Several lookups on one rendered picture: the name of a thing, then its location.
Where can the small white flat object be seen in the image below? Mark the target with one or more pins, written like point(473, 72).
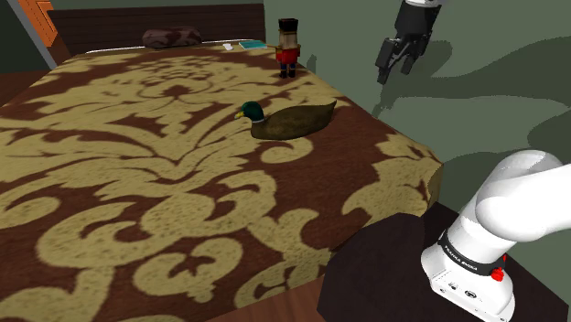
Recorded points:
point(228, 46)

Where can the dark robot stand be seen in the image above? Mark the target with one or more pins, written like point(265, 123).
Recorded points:
point(379, 267)

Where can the teal book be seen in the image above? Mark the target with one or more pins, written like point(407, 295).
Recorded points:
point(252, 44)

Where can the red nutcracker soldier figure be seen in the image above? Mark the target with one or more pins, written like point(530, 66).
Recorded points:
point(288, 53)

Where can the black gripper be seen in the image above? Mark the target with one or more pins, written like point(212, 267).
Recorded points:
point(417, 22)

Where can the brown mallard duck figure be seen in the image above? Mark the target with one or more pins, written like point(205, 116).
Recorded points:
point(290, 122)

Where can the orange door with grey frame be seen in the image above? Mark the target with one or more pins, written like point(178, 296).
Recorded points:
point(38, 20)

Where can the bed with brown patterned cover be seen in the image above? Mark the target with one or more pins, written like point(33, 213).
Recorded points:
point(134, 178)

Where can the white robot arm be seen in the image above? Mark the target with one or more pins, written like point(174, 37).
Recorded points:
point(499, 223)

